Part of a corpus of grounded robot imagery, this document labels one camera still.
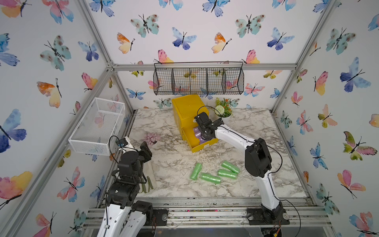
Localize yellow plastic drawer unit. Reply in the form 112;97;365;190
172;95;219;153

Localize green trash bag roll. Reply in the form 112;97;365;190
221;161;240;174
190;163;202;180
218;169;238;180
200;173;221;184

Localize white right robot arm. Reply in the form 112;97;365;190
194;112;280;211

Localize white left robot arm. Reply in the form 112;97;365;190
97;136;156;237

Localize green plant in white pot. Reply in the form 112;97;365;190
214;98;232;118

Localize white green work glove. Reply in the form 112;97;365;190
140;161;157;194

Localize pink flower in white pot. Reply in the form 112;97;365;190
144;133;161;146

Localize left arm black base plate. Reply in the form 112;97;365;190
146;209;168;227

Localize black wire wall basket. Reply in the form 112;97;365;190
153;61;245;95

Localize white mesh wall basket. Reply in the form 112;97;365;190
68;97;125;156

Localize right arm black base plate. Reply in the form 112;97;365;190
246;206;290;225

